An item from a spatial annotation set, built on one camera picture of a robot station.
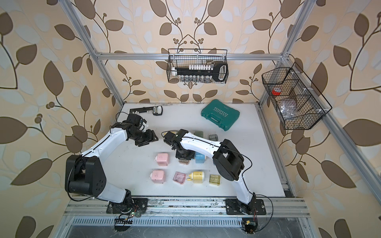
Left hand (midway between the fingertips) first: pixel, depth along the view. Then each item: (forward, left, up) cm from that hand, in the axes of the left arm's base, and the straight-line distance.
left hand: (152, 138), depth 87 cm
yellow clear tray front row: (-20, -37, -11) cm, 44 cm away
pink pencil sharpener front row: (-21, -6, -5) cm, 22 cm away
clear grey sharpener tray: (+8, -38, -11) cm, 40 cm away
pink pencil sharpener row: (-11, -7, -5) cm, 14 cm away
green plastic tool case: (+25, -44, -6) cm, 52 cm away
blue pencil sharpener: (-10, -28, -4) cm, 30 cm away
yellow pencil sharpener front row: (-21, -27, -4) cm, 34 cm away
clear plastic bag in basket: (+2, -70, +24) cm, 74 cm away
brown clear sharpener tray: (-9, -19, -11) cm, 24 cm away
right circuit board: (-40, -53, -14) cm, 68 cm away
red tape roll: (+17, -70, +23) cm, 76 cm away
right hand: (-9, -20, -7) cm, 23 cm away
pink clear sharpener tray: (-19, -17, -12) cm, 28 cm away
